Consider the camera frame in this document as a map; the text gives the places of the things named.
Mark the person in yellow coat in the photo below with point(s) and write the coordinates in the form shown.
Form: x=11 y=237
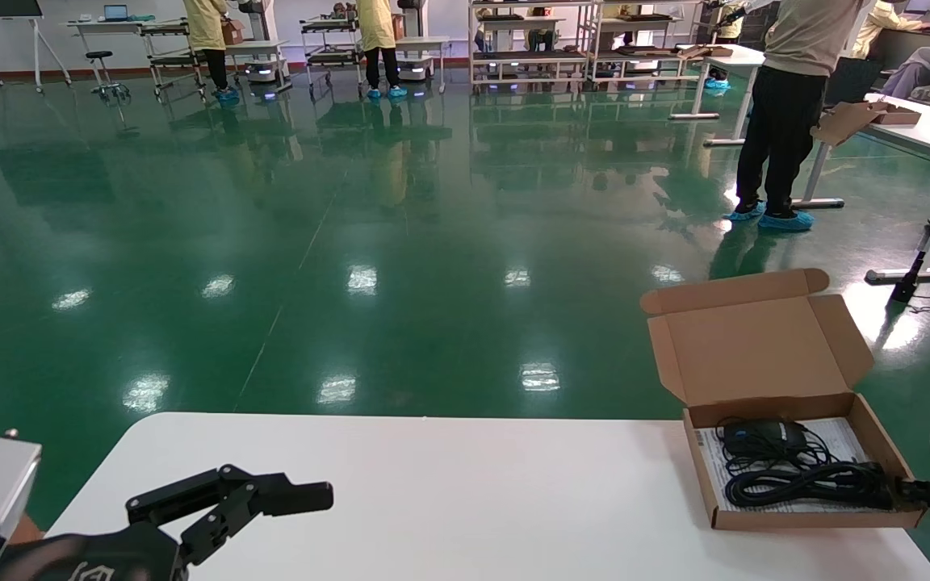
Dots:
x=376 y=24
x=885 y=16
x=730 y=24
x=205 y=24

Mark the black stool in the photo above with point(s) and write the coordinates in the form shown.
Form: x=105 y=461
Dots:
x=98 y=56

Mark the cardboard storage box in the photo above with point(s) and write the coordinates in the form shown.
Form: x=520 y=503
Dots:
x=756 y=355

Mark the laptop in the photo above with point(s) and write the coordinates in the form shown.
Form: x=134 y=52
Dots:
x=115 y=13

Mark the white desk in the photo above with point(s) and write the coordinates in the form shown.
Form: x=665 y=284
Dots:
x=94 y=22

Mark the flat open cardboard box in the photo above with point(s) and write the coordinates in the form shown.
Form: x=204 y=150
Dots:
x=901 y=117

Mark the white work table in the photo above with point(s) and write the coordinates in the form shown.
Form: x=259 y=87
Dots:
x=263 y=44
x=727 y=56
x=433 y=40

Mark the person in beige sweater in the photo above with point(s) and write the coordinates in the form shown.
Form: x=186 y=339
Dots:
x=804 y=32

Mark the black computer mouse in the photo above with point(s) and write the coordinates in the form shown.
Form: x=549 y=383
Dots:
x=764 y=436

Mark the small cardboard box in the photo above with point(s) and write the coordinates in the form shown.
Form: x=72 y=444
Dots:
x=233 y=32

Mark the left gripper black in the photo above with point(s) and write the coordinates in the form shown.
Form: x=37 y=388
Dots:
x=94 y=561

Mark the white paper manual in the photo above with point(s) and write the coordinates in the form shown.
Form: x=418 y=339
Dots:
x=844 y=436

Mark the white shelf rack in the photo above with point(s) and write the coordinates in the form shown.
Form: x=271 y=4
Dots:
x=529 y=56
x=643 y=52

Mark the metal cart rack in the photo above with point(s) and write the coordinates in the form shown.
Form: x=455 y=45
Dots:
x=332 y=56
x=170 y=58

